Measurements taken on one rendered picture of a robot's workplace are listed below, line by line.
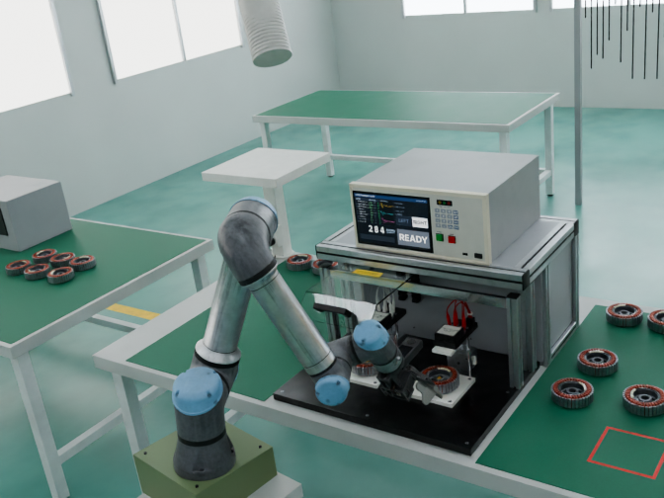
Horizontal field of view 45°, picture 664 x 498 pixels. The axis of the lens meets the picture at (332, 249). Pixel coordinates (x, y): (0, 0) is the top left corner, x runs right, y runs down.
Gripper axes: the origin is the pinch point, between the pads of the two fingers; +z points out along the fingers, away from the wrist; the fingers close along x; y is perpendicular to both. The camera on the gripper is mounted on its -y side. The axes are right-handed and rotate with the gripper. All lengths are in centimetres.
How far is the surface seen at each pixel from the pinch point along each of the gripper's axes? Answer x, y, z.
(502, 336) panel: 8.1, -31.0, 21.0
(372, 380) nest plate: -19.5, -2.3, 8.4
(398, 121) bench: -183, -249, 171
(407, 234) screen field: -14.5, -39.5, -14.9
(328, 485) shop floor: -69, 13, 92
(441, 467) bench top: 13.1, 17.9, 2.8
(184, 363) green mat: -86, 9, 5
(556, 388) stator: 30.1, -16.4, 16.7
